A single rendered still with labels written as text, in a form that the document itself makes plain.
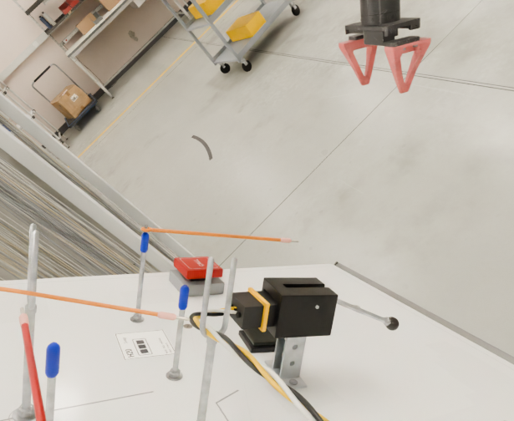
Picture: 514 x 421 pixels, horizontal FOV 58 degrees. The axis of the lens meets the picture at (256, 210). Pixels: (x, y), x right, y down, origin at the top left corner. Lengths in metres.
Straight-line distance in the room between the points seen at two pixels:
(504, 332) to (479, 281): 0.20
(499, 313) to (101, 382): 1.42
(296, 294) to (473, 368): 0.25
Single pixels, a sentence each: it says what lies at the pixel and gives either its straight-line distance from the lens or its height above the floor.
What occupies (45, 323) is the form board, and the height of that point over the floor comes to 1.24.
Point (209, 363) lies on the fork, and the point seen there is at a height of 1.22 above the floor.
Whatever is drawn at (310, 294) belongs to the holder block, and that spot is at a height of 1.15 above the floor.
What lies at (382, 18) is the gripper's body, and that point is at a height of 1.14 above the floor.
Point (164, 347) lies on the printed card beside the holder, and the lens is 0.48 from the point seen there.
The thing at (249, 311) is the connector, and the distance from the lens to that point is 0.39.
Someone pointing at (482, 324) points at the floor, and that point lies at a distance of 1.68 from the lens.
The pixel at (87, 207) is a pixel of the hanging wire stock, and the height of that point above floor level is 1.12.
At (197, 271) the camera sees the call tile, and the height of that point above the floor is 1.12.
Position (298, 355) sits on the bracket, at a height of 1.10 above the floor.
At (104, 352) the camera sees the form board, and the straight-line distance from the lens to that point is 0.47.
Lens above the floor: 1.43
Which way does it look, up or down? 32 degrees down
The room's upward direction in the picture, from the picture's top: 44 degrees counter-clockwise
